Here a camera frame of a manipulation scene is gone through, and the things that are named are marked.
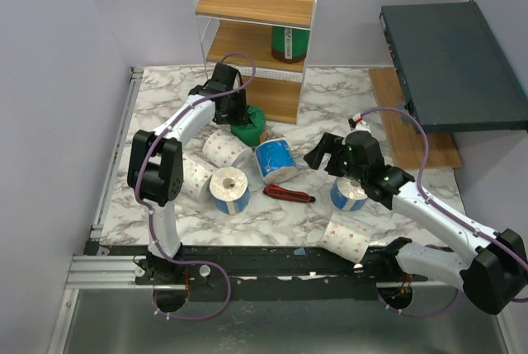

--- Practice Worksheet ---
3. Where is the blue roll standing left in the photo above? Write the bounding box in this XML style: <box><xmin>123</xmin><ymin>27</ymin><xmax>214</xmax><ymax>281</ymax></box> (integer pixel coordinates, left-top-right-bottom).
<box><xmin>210</xmin><ymin>167</ymin><xmax>250</xmax><ymax>215</ymax></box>

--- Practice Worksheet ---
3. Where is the pink dotted roll front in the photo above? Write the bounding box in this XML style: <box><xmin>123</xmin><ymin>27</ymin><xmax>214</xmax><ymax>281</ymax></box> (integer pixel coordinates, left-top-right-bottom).
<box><xmin>318</xmin><ymin>213</ymin><xmax>373</xmax><ymax>263</ymax></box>

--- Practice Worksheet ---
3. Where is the green roll back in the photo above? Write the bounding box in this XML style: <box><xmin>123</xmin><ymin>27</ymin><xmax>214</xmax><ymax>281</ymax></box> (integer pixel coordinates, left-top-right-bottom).
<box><xmin>230</xmin><ymin>106</ymin><xmax>266</xmax><ymax>147</ymax></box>

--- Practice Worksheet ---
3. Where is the pink dotted roll left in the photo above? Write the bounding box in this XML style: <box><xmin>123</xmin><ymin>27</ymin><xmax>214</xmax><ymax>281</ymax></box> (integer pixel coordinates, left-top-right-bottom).
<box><xmin>181</xmin><ymin>153</ymin><xmax>215</xmax><ymax>202</ymax></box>

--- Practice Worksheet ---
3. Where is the wooden board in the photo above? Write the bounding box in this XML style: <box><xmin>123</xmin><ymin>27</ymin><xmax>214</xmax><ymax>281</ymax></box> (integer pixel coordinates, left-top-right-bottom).
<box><xmin>369</xmin><ymin>68</ymin><xmax>463</xmax><ymax>170</ymax></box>

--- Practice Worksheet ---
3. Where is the blue wrapped paper roll lying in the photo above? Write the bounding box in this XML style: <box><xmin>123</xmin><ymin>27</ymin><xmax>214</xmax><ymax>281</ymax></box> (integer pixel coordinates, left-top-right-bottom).
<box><xmin>254</xmin><ymin>139</ymin><xmax>299</xmax><ymax>185</ymax></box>

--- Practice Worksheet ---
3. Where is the dark green metal box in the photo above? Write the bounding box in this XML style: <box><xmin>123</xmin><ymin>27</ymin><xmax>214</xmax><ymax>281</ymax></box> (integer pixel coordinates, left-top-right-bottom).
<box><xmin>379</xmin><ymin>0</ymin><xmax>527</xmax><ymax>133</ymax></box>

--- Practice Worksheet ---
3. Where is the green roll front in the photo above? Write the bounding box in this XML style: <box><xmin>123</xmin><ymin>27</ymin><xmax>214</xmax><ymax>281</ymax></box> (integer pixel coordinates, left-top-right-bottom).
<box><xmin>271</xmin><ymin>26</ymin><xmax>310</xmax><ymax>64</ymax></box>

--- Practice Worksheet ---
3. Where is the pink dotted roll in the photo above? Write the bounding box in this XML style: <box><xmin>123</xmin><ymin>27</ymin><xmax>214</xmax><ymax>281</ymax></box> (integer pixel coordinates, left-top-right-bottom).
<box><xmin>202</xmin><ymin>129</ymin><xmax>252</xmax><ymax>169</ymax></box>
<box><xmin>181</xmin><ymin>153</ymin><xmax>215</xmax><ymax>202</ymax></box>
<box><xmin>318</xmin><ymin>213</ymin><xmax>373</xmax><ymax>263</ymax></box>

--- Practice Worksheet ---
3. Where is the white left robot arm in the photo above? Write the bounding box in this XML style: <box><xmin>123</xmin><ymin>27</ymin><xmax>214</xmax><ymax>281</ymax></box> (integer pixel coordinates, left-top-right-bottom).
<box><xmin>127</xmin><ymin>63</ymin><xmax>250</xmax><ymax>284</ymax></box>

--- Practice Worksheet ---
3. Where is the blue roll standing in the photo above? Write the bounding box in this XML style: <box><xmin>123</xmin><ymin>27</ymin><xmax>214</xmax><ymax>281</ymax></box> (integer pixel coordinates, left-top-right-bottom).
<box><xmin>330</xmin><ymin>177</ymin><xmax>368</xmax><ymax>211</ymax></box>
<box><xmin>210</xmin><ymin>167</ymin><xmax>250</xmax><ymax>215</ymax></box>

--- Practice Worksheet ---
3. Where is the pink dotted roll centre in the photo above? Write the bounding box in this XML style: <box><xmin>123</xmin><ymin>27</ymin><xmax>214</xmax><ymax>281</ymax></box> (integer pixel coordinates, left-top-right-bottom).
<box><xmin>202</xmin><ymin>129</ymin><xmax>252</xmax><ymax>169</ymax></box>

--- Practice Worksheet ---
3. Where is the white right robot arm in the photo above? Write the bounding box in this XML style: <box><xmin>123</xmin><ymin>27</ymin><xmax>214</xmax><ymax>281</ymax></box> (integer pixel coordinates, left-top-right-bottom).
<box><xmin>304</xmin><ymin>130</ymin><xmax>527</xmax><ymax>315</ymax></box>

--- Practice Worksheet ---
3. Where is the white wire wooden shelf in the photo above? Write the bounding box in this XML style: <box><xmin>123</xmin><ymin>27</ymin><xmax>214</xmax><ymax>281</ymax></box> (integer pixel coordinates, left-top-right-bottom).
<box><xmin>191</xmin><ymin>0</ymin><xmax>317</xmax><ymax>123</ymax></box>

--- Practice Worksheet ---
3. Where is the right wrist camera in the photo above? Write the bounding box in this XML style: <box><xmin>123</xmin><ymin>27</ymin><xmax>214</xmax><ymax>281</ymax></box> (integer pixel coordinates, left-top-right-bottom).
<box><xmin>348</xmin><ymin>113</ymin><xmax>371</xmax><ymax>134</ymax></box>

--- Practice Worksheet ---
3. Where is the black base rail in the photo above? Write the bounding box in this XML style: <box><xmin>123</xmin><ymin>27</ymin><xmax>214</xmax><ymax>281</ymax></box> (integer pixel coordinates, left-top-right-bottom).
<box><xmin>80</xmin><ymin>242</ymin><xmax>421</xmax><ymax>303</ymax></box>

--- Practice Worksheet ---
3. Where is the red black utility knife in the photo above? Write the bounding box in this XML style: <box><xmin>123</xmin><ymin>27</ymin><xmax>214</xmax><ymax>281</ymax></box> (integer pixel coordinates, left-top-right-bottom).
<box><xmin>262</xmin><ymin>185</ymin><xmax>316</xmax><ymax>204</ymax></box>

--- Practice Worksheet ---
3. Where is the blue roll standing right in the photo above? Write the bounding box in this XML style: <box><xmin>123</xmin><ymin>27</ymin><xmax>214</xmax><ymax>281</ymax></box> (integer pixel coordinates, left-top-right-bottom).
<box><xmin>330</xmin><ymin>177</ymin><xmax>368</xmax><ymax>211</ymax></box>

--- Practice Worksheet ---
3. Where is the green roll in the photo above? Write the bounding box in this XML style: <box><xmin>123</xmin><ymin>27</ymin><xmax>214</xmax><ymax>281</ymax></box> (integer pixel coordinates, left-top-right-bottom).
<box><xmin>230</xmin><ymin>106</ymin><xmax>266</xmax><ymax>147</ymax></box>
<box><xmin>271</xmin><ymin>26</ymin><xmax>310</xmax><ymax>64</ymax></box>

